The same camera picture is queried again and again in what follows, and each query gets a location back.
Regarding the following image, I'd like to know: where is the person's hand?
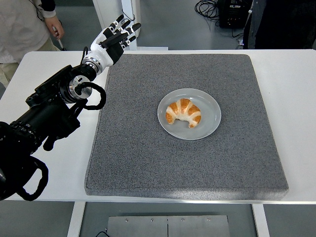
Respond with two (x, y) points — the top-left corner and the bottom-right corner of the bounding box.
(44, 16), (65, 40)

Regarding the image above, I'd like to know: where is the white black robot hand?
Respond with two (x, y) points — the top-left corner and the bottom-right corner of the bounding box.
(90, 14), (142, 67)

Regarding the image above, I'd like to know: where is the golden croissant bread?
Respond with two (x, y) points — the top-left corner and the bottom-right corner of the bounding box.
(165, 98), (202, 128)

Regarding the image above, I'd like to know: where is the round grey plate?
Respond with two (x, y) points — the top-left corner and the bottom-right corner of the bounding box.
(157, 88), (222, 141)

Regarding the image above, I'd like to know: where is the grey chair on wheels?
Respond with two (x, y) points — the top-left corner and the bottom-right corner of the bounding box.
(53, 26), (67, 52)

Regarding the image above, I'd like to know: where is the person in light clothing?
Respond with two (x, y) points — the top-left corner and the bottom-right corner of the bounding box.
(0, 0), (61, 88)

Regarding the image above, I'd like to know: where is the white cabinet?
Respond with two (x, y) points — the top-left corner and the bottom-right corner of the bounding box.
(92, 0), (141, 38)

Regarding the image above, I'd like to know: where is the grey speckled mat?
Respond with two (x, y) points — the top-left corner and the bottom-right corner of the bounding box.
(83, 54), (289, 201)

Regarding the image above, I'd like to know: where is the black electronics box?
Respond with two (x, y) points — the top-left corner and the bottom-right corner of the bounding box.
(216, 0), (254, 28)

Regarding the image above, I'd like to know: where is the white table leg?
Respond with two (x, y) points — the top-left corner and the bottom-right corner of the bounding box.
(251, 204), (270, 237)
(67, 201), (86, 237)

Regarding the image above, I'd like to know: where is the person in dark clothing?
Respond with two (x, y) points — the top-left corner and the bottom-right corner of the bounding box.
(243, 0), (316, 49)

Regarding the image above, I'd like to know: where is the white post with base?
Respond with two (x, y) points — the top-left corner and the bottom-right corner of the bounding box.
(120, 0), (170, 51)

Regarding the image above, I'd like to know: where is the black floor cable bundle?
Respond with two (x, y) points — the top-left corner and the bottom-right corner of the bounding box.
(194, 0), (221, 27)

